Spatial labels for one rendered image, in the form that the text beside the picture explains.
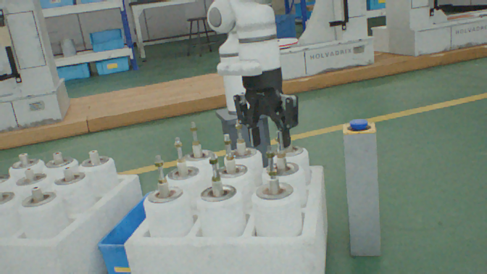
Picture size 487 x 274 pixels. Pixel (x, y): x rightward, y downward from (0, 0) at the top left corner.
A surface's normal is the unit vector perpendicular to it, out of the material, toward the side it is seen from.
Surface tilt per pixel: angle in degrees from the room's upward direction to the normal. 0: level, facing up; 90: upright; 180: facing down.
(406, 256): 0
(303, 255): 90
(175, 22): 90
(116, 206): 90
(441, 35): 90
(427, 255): 0
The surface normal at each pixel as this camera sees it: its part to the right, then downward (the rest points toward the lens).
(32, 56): 0.28, 0.25
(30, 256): -0.25, 0.32
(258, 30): 0.07, 0.29
